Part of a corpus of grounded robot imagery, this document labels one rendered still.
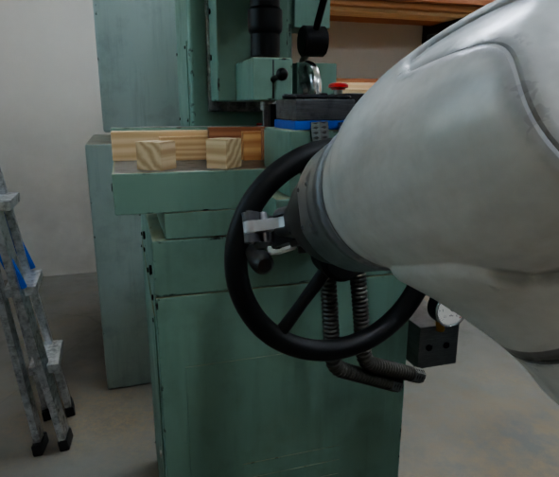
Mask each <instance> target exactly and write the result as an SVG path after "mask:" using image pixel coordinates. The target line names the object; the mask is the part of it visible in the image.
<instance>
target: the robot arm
mask: <svg viewBox="0 0 559 477"><path fill-rule="evenodd" d="M241 215H242V223H243V233H244V242H245V243H248V244H249V245H253V247H254V249H255V250H259V251H263V250H264V249H268V253H269V254H270V255H271V256H272V255H281V254H283V253H286V252H289V251H292V250H296V248H297V247H298V254H303V253H308V254H309V255H311V256H313V257H314V258H316V259H318V260H320V261H321V262H324V263H328V264H333V265H335V266H337V267H340V268H342V269H344V270H348V271H352V272H361V273H366V272H376V271H392V273H393V275H394V276H395V277H396V278H397V279H398V280H399V281H401V282H403V283H405V284H407V285H409V286H411V287H413V288H414V289H416V290H418V291H420V292H422V293H424V294H425V295H427V296H429V297H431V298H432V299H434V300H436V301H437V302H439V303H441V304H442V305H444V306H445V307H447V308H449V309H451V310H452V311H454V312H455V313H457V314H458V315H460V316H461V317H462V318H463V319H465V320H466V321H468V322H469V323H471V324H472V325H474V326H475V327H477V328H478V329H480V330H481V331H482V332H484V333H485V334H486V335H488V336H489V337H490V338H492V339H493V340H494V341H495V342H497V343H498V344H499V345H501V346H502V347H503V348H504V349H505V350H507V351H508V352H509V353H510V354H511V355H512V356H513V357H514V358H515V359H516V360H517V361H518V362H519V363H520V364H521V365H522V366H523V367H524V368H525V369H526V370H527V371H528V372H529V374H530V375H531V376H532V378H533V379H534V381H535V382H536V383H537V384H538V386H539V387H540V388H541V389H542V390H543V391H544V392H545V393H546V394H547V395H548V396H549V397H550V398H551V399H552V400H553V401H555V402H556V403H557V404H558V405H559V0H496V1H494V2H492V3H489V4H487V5H485V6H484V7H482V8H480V9H477V10H476V11H474V12H472V13H470V14H468V15H467V16H465V17H463V18H462V19H461V20H459V21H458V22H456V23H455V24H453V25H451V26H449V27H447V28H446V29H444V30H443V31H441V32H440V33H438V34H437V35H435V36H434V37H432V38H431V39H429V40H428V41H426V42H425V43H423V44H421V45H420V46H419V47H417V48H416V49H415V50H413V51H412V52H411V53H410V54H409V55H407V56H406V57H405V58H403V59H402V60H401V61H399V62H398V63H397V64H396V65H394V66H393V67H392V68H391V69H390V70H388V71H387V72H386V73H385V74H384V75H383V76H382V77H381V78H380V79H379V80H378V81H377V82H376V83H375V84H374V85H373V86H372V87H371V88H370V89H369V90H368V91H367V92H366V93H365V94H364V95H363V96H362V97H361V98H360V99H359V101H358V102H357V103H356V104H355V106H354V107H353V109H352V110H351V111H350V113H349V114H348V116H347V117H346V118H345V119H344V121H343V123H342V124H341V127H340V130H339V132H338V134H336V135H335V136H334V137H333V139H332V140H331V141H330V142H329V143H328V144H327V145H325V146H324V147H323V148H322V149H321V150H319V151H318V152H317V153H316V154H315V155H314V156H313V157H312V158H311V159H310V160H309V162H308V163H307V164H306V166H305V168H304V170H303V172H302V174H301V177H300V180H299V182H298V184H297V185H296V187H295V188H294V189H293V191H292V194H291V196H290V199H289V202H288V205H286V206H282V207H279V208H278V209H276V210H275V211H274V212H273V215H272V216H269V218H268V217H267V212H257V211H252V210H246V212H242V213H241Z"/></svg>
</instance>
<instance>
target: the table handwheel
mask: <svg viewBox="0 0 559 477"><path fill-rule="evenodd" d="M332 139H333V138H326V139H322V140H317V141H313V142H310V143H307V144H304V145H303V146H300V147H298V148H296V149H294V150H291V151H289V152H288V153H286V154H284V155H283V156H281V157H280V158H278V159H277V160H275V161H274V162H273V163H271V164H270V165H269V166H268V167H267V168H265V169H264V170H263V171H262V172H261V173H260V174H259V175H258V176H257V177H256V179H255V180H254V181H253V182H252V184H251V185H250V186H249V187H248V189H247V190H246V192H245V193H244V195H243V197H242V198H241V200H240V202H239V204H238V206H237V208H236V211H235V213H234V215H233V217H232V220H231V223H230V226H229V229H228V233H227V238H226V242H225V251H224V272H225V279H226V284H227V288H228V292H229V294H230V297H231V300H232V302H233V304H234V307H235V308H236V311H237V313H238V315H239V316H240V318H241V319H242V321H243V322H244V324H245V325H246V326H247V327H248V329H249V330H250V331H251V332H252V333H253V334H254V335H255V336H256V337H257V338H258V339H259V340H261V341H262V342H263V343H264V344H266V345H268V346H269V347H271V348H273V349H275V350H276V351H279V352H281V353H283V354H286V355H288V356H290V357H294V358H297V359H301V360H307V361H315V362H327V361H336V360H342V359H346V358H350V357H353V356H356V355H358V354H361V353H363V352H365V351H368V350H370V349H372V348H374V347H375V346H377V345H380V344H381V343H383V342H384V341H386V340H387V339H388V338H390V337H391V336H392V335H394V334H395V332H396V331H397V330H398V329H400V328H401V327H402V326H404V325H405V324H406V323H407V321H408V320H409V319H410V318H411V317H412V315H413V314H414V313H415V311H416V310H417V309H418V307H419V306H420V304H421V302H422V301H423V299H424V297H425V294H424V293H422V292H420V291H418V290H416V289H414V288H413V287H411V286H409V285H407V286H406V288H405V290H403V292H402V294H401V295H400V297H399V298H398V299H397V301H396V302H395V303H394V304H393V306H392V307H391V308H390V309H389V310H388V311H387V312H386V313H385V314H384V315H383V316H381V317H380V318H379V319H378V320H376V321H375V322H374V323H372V324H371V325H369V326H368V327H366V328H364V329H362V330H360V331H358V332H356V333H353V334H350V335H347V336H344V337H340V338H336V339H327V340H316V339H308V338H304V337H301V336H298V335H295V334H292V333H290V330H291V329H292V327H293V326H294V325H295V323H296V322H297V320H298V319H299V317H300V316H301V315H302V313H303V312H304V310H305V309H306V307H307V306H308V305H309V303H310V302H311V301H312V299H313V298H314V297H315V296H316V294H317V293H318V292H319V290H320V289H321V288H322V287H323V285H324V284H325V282H326V281H327V280H328V279H329V278H330V279H332V280H334V281H338V282H344V281H348V280H351V279H353V278H354V277H356V276H357V275H358V274H359V273H360V272H352V271H348V270H344V269H342V268H340V267H337V266H335V265H333V264H328V263H324V262H321V261H320V260H318V259H316V258H314V257H313V256H311V260H312V262H313V264H314V265H315V267H316V268H317V269H319V270H318V271H317V272H316V273H315V274H314V276H313V277H312V278H311V280H310V281H309V283H308V284H307V286H306V288H305V289H304V290H303V292H302V293H301V295H300V296H299V298H298V299H297V300H296V302H295V303H294V304H293V306H292V307H291V308H290V310H289V311H288V313H287V314H286V315H285V316H284V318H283V319H282V320H281V322H280V323H279V324H278V325H276V324H275V323H274V322H273V320H272V319H271V318H270V317H269V316H268V315H267V314H266V313H265V312H264V310H262V309H261V307H260V305H259V304H258V302H257V300H256V298H255V296H254V294H253V289H252V286H251V282H250V278H249V272H248V259H247V257H246V255H245V251H246V248H247V247H248V246H249V244H248V243H245V242H244V233H243V223H242V215H241V213H242V212H246V210H252V211H257V212H261V211H262V210H263V208H264V207H265V205H266V204H267V202H268V201H269V199H270V198H271V197H272V196H273V194H274V193H275V192H276V191H277V190H278V189H279V188H280V187H281V186H282V185H284V184H285V183H286V182H287V181H288V180H290V179H291V178H293V177H294V176H296V175H297V174H299V173H300V174H302V172H303V170H304V168H305V166H306V164H307V163H308V162H309V160H310V159H311V158H312V157H313V156H314V155H315V154H316V153H317V152H318V151H319V150H321V149H322V148H323V147H324V146H325V145H327V144H328V143H329V142H330V141H331V140H332Z"/></svg>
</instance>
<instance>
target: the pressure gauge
mask: <svg viewBox="0 0 559 477"><path fill-rule="evenodd" d="M428 314H429V316H430V317H431V318H432V319H434V320H435V321H436V331H439V332H444V331H445V327H454V326H456V325H457V324H459V323H460V322H461V321H462V320H463V318H462V317H461V316H460V315H458V314H457V313H455V312H454V311H451V310H450V309H449V308H447V307H445V306H444V305H442V304H441V303H439V302H437V301H436V300H434V299H432V298H431V297H430V298H429V300H428Z"/></svg>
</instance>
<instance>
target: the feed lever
mask: <svg viewBox="0 0 559 477"><path fill-rule="evenodd" d="M326 3H327V0H320V3H319V6H318V10H317V14H316V18H315V21H314V25H313V26H302V27H301V28H300V29H299V32H298V37H297V49H298V53H299V54H300V56H301V58H300V60H299V62H304V61H307V60H308V58H309V57H321V58H322V57H323V56H324V55H325V54H326V52H327V49H328V45H329V34H328V31H327V29H326V27H325V26H321V23H322V19H323V14H324V10H325V6H326Z"/></svg>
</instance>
